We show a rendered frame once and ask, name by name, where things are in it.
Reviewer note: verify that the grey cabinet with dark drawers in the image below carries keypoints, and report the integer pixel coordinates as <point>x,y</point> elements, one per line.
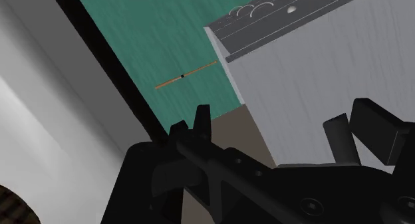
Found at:
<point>308,103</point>

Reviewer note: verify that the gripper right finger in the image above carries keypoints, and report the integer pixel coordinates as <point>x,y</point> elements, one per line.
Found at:
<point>379,132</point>

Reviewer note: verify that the orange pencil with black band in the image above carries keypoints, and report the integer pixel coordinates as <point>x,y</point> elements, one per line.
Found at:
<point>194,71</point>

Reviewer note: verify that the brown striped round object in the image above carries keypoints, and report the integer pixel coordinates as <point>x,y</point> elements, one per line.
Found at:
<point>13,208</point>

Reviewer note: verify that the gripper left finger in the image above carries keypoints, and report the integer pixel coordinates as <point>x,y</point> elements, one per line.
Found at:
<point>146,184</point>

